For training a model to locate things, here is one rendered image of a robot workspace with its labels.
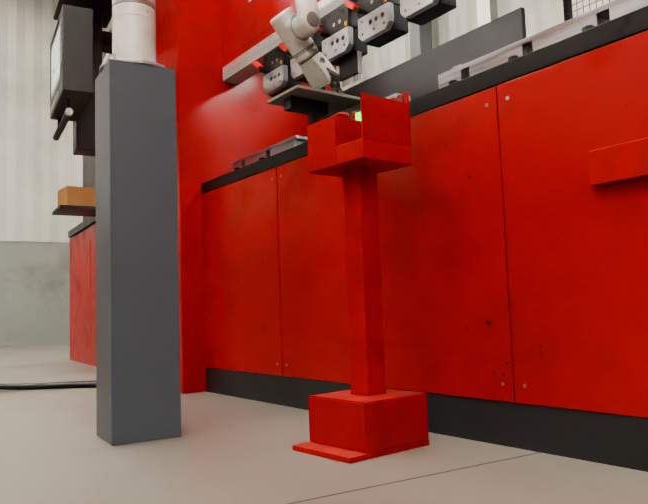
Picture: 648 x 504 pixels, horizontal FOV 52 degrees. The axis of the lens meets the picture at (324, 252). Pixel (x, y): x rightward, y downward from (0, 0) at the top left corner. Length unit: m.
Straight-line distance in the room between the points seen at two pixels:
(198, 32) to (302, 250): 1.26
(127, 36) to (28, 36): 7.77
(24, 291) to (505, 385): 7.89
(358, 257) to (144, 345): 0.61
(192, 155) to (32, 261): 6.33
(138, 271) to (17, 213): 7.34
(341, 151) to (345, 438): 0.65
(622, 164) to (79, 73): 2.19
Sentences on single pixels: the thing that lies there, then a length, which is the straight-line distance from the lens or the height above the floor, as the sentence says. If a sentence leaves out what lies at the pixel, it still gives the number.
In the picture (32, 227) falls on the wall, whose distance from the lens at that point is 9.08.
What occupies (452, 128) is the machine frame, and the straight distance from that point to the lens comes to 1.70.
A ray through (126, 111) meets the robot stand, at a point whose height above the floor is 0.86.
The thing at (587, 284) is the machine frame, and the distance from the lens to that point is 1.44.
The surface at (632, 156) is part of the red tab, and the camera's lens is 1.38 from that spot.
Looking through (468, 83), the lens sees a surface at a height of 0.86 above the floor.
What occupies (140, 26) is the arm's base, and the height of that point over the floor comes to 1.12.
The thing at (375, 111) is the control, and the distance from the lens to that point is 1.55.
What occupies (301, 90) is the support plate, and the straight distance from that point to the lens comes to 2.07.
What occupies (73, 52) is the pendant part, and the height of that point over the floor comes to 1.40.
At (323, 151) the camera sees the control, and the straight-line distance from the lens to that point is 1.60.
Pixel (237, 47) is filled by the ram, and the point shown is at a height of 1.45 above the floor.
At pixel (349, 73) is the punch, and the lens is 2.30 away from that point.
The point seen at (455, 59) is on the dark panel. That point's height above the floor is 1.26.
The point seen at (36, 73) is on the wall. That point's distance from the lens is 9.56.
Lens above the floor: 0.32
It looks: 5 degrees up
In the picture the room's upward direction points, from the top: 2 degrees counter-clockwise
